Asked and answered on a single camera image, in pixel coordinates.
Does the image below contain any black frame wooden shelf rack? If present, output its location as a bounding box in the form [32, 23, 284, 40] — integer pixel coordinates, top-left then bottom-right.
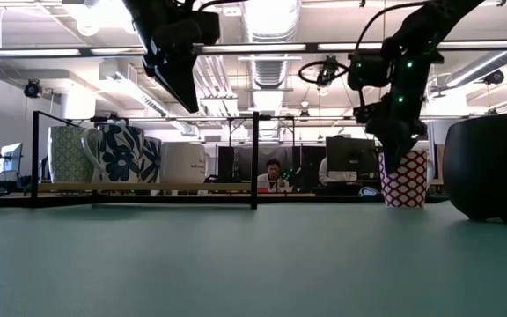
[31, 109, 261, 210]

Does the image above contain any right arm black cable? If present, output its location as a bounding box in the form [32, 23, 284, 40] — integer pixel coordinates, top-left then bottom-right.
[298, 2, 430, 107]

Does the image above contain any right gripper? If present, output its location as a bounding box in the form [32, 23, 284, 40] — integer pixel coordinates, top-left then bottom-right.
[353, 92, 429, 175]

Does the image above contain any white computer monitor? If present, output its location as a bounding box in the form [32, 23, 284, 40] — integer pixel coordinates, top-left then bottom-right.
[0, 142, 24, 174]

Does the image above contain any dark computer monitor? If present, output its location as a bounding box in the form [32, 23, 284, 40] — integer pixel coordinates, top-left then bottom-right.
[325, 136, 378, 175]

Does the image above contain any person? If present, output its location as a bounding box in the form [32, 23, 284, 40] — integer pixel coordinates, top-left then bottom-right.
[256, 158, 288, 194]
[318, 157, 338, 186]

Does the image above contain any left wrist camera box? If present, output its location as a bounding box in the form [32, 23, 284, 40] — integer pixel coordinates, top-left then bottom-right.
[160, 11, 222, 56]

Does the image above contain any round black mug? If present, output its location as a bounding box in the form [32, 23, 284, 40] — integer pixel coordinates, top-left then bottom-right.
[441, 111, 507, 225]

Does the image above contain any black ceiling camera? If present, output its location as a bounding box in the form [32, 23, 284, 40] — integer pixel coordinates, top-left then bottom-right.
[315, 55, 340, 88]
[483, 70, 505, 85]
[23, 78, 43, 100]

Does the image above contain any cream mug with black text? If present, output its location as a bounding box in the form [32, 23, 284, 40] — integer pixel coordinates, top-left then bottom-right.
[159, 141, 213, 184]

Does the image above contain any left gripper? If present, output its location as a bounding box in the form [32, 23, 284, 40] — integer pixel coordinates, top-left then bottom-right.
[121, 0, 200, 114]

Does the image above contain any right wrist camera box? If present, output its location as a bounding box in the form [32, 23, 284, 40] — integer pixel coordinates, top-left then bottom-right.
[347, 52, 391, 89]

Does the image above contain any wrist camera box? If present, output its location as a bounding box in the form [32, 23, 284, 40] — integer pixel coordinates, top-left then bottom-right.
[160, 11, 222, 56]
[347, 52, 391, 89]

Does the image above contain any red white lattice mug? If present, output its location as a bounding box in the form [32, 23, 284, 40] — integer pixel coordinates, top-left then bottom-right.
[378, 148, 436, 209]

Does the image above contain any tall white blue-floral mug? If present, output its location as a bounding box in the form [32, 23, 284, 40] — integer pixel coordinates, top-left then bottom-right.
[80, 124, 146, 184]

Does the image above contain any green patterned mug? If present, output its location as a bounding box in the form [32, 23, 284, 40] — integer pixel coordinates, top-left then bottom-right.
[48, 126, 94, 184]

